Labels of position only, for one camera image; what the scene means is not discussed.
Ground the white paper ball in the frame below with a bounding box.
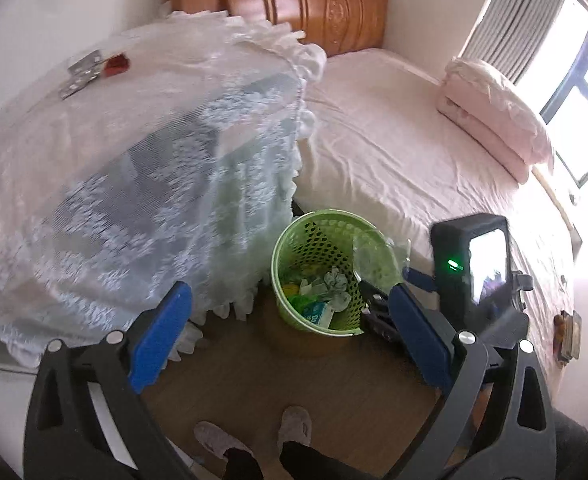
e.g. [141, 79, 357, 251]
[322, 268, 352, 312]

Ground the clear plastic bag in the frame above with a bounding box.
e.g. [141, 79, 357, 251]
[352, 230, 412, 292]

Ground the blue white milk carton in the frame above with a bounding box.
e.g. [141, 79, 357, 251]
[302, 301, 335, 330]

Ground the yellow wrapper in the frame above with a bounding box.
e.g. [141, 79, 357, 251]
[282, 284, 307, 308]

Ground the green plastic waste basket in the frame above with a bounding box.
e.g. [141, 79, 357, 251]
[270, 209, 386, 338]

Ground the grey slipper right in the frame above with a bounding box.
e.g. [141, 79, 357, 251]
[277, 406, 312, 452]

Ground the pink bed sheet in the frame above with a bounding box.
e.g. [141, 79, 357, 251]
[294, 49, 574, 391]

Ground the folded pink white quilt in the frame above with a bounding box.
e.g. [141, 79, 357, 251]
[436, 58, 554, 184]

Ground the white lace table cover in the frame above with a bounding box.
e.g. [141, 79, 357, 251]
[0, 12, 326, 368]

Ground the silver foil wrapper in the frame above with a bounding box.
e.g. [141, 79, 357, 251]
[59, 50, 104, 100]

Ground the red small wrapper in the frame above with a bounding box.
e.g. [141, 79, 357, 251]
[101, 53, 130, 78]

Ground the black camera with screen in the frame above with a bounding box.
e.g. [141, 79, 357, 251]
[430, 214, 534, 334]

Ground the window with dark frame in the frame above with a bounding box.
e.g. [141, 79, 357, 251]
[541, 0, 588, 188]

